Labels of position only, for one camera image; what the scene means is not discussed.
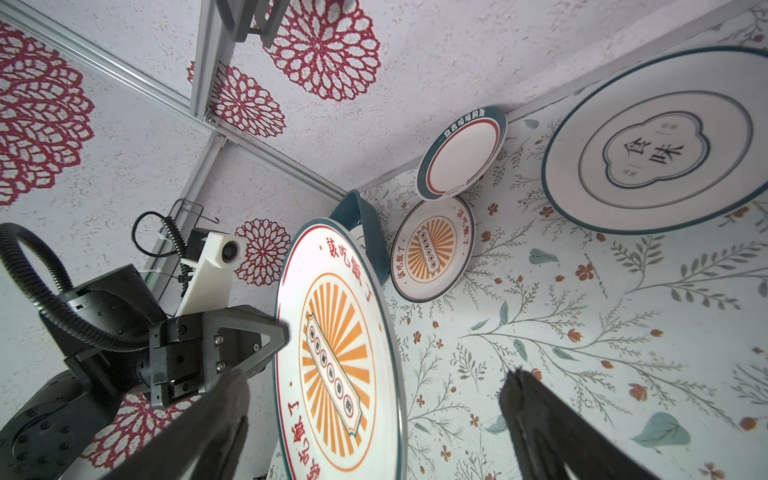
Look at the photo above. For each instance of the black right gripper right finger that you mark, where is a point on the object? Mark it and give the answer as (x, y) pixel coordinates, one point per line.
(552, 441)

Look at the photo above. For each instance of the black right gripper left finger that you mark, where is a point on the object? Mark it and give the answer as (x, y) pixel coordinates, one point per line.
(205, 442)

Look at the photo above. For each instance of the teal plastic bin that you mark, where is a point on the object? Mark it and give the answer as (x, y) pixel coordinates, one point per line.
(361, 220)

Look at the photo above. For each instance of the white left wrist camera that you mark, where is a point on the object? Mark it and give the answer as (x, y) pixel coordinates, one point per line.
(212, 274)

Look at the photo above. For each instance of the small clover plate green rim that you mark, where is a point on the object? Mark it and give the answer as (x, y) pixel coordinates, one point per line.
(671, 143)

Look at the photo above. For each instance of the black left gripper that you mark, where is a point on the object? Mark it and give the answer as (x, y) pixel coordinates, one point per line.
(183, 350)

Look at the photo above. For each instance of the small red-ring green plate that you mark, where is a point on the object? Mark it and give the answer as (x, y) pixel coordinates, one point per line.
(461, 154)

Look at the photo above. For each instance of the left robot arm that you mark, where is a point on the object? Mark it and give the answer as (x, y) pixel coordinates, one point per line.
(118, 341)

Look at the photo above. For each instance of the grey metal wall shelf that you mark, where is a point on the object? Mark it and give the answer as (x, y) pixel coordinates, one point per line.
(242, 18)

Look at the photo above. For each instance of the black wire wall rack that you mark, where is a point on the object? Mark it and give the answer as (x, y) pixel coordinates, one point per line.
(187, 214)

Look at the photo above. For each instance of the sunburst plate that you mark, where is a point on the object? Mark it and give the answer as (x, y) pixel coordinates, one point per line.
(432, 249)
(339, 390)

